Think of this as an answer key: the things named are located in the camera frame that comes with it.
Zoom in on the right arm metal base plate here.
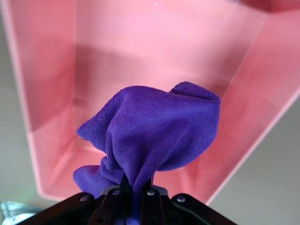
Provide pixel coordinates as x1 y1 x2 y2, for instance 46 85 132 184
0 200 40 225

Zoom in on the purple cloth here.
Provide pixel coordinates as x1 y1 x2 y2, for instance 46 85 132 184
72 81 222 225

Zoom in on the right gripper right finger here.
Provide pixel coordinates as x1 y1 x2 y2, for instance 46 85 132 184
140 177 235 225

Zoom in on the pink plastic bin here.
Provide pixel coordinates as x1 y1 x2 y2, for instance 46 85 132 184
0 0 300 207

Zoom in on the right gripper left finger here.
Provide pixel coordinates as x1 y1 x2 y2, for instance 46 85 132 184
38 173 132 225

